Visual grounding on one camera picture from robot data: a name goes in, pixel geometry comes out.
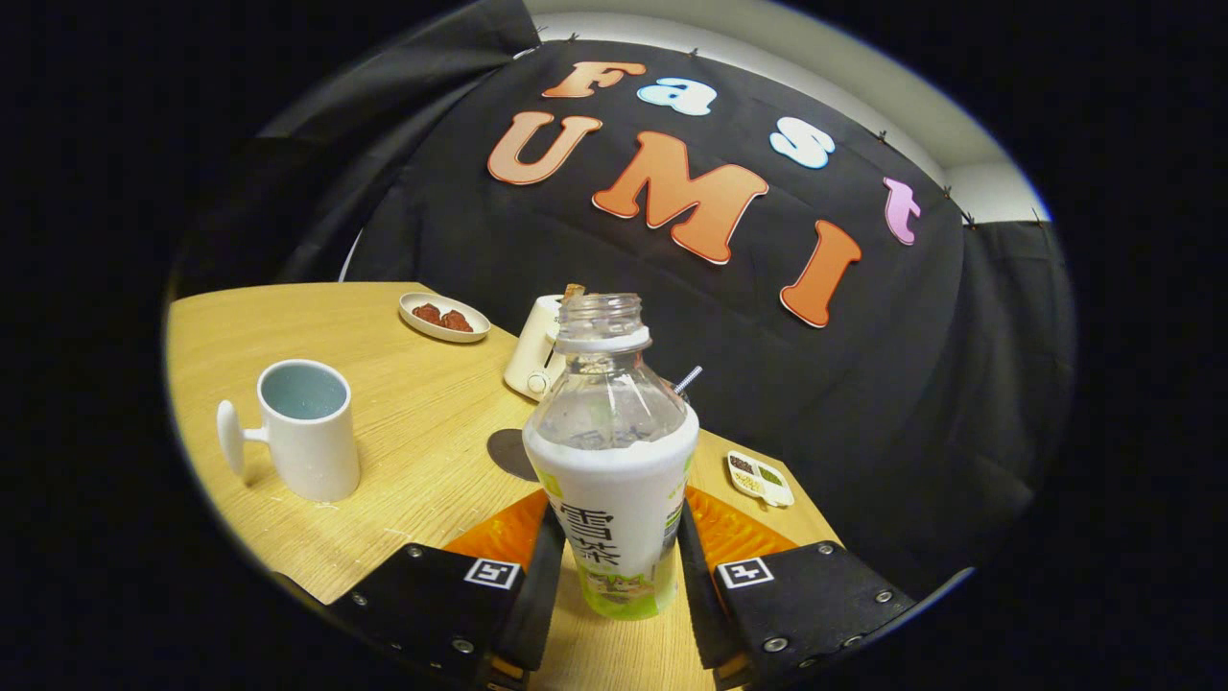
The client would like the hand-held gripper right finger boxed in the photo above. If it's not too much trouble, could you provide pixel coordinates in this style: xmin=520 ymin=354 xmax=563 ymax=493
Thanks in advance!
xmin=676 ymin=485 xmax=917 ymax=691

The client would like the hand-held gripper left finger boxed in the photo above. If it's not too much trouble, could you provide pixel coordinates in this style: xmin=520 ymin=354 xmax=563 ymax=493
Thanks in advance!
xmin=321 ymin=489 xmax=567 ymax=691

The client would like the clear juice bottle white label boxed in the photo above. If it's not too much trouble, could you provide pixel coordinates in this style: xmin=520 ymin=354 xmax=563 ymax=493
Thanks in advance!
xmin=523 ymin=293 xmax=700 ymax=621

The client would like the dark round coaster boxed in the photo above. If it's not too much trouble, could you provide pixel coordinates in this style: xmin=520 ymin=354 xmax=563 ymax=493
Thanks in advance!
xmin=486 ymin=428 xmax=540 ymax=483

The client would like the white cup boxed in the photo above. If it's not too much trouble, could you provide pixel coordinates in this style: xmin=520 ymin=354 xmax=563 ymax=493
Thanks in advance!
xmin=216 ymin=359 xmax=362 ymax=504

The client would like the white divided seed dish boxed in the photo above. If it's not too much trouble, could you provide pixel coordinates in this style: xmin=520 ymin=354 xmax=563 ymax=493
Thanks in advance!
xmin=726 ymin=450 xmax=795 ymax=508

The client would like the wooden table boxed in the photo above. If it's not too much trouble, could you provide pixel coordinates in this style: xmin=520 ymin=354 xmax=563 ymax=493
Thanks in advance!
xmin=165 ymin=281 xmax=845 ymax=691

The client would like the cream toaster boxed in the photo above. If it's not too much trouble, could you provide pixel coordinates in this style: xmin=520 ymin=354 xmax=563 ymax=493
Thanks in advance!
xmin=504 ymin=294 xmax=567 ymax=401

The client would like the white oval plate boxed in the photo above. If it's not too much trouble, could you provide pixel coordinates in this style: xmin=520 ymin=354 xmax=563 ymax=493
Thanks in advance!
xmin=399 ymin=292 xmax=492 ymax=344

